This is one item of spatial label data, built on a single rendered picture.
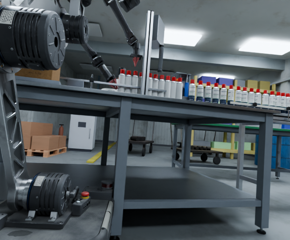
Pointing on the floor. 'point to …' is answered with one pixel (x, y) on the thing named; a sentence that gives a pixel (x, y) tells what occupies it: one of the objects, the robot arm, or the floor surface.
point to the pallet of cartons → (42, 139)
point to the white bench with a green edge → (236, 133)
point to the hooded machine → (82, 133)
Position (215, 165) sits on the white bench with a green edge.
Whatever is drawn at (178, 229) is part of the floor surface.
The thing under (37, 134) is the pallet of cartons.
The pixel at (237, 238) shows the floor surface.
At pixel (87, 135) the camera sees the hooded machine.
